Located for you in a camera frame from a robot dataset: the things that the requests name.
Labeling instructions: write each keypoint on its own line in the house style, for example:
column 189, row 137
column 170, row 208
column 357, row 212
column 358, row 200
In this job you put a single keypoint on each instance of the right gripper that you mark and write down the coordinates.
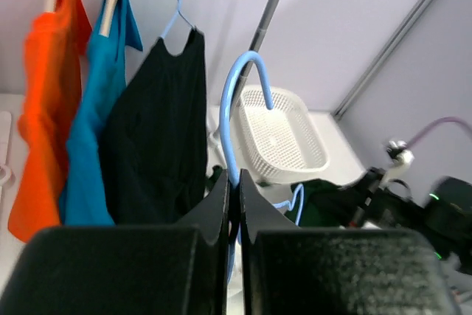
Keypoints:
column 360, row 196

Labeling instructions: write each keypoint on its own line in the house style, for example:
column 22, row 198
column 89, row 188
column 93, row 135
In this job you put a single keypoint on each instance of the clothes rack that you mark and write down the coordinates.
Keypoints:
column 256, row 43

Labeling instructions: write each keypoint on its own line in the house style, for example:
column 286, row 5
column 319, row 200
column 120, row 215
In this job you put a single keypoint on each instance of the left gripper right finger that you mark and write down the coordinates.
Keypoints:
column 292, row 270

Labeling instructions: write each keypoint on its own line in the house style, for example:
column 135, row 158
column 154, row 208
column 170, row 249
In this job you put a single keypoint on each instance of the white laundry basket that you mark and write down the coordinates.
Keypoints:
column 282, row 145

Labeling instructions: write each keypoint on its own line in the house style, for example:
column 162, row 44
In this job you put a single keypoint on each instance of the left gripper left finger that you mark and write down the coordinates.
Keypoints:
column 179, row 268

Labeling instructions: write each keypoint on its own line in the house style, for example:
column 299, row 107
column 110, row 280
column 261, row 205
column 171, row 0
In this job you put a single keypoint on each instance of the blue t shirt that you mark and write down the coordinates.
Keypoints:
column 82, row 201

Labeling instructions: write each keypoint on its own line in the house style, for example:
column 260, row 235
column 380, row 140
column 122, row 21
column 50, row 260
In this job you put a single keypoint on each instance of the black t shirt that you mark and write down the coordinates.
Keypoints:
column 153, row 149

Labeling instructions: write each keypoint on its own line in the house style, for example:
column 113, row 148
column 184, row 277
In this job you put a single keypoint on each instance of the light blue wire hanger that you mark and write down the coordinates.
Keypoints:
column 177, row 14
column 227, row 147

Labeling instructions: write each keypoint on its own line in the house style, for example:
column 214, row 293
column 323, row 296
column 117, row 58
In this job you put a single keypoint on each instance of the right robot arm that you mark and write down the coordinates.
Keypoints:
column 444, row 218

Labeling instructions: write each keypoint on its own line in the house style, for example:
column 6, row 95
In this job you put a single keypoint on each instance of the orange t shirt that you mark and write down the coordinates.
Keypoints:
column 52, row 53

